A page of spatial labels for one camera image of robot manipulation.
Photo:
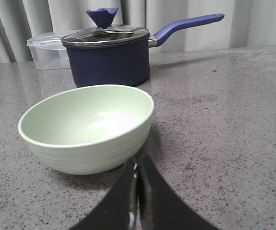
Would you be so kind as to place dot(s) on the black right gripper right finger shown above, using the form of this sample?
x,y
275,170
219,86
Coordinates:
x,y
160,206

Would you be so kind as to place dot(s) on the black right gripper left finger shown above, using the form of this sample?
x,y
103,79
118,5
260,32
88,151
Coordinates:
x,y
118,209

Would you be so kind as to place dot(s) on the light green bowl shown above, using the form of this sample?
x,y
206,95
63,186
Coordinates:
x,y
88,130

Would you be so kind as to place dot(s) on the dark blue saucepan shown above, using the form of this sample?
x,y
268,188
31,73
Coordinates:
x,y
124,63

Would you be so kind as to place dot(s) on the clear plastic food container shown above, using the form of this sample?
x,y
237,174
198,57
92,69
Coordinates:
x,y
48,51

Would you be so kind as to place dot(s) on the glass pot lid blue knob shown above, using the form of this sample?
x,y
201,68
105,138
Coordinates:
x,y
104,32

